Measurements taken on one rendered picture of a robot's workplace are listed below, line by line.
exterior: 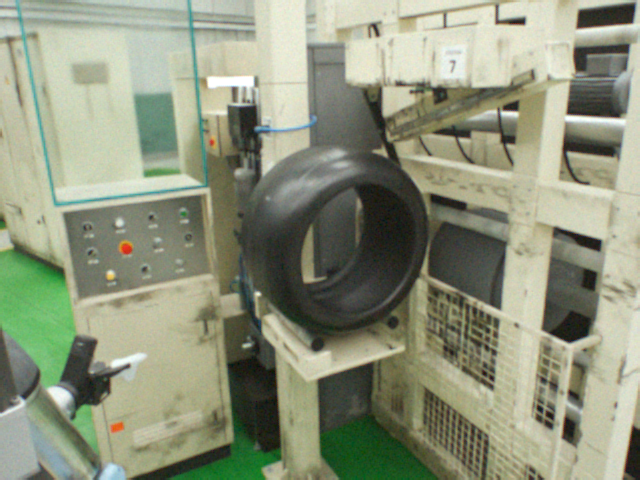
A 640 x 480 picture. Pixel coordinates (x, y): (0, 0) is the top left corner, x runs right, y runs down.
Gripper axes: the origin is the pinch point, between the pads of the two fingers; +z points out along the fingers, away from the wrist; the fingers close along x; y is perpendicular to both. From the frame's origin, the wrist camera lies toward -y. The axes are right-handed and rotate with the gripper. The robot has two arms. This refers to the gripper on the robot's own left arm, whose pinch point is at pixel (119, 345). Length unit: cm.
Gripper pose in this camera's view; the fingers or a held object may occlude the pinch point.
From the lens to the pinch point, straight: 137.7
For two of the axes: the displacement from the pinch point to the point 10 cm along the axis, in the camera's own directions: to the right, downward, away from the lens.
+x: 9.6, 1.8, -2.1
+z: 2.5, -3.0, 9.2
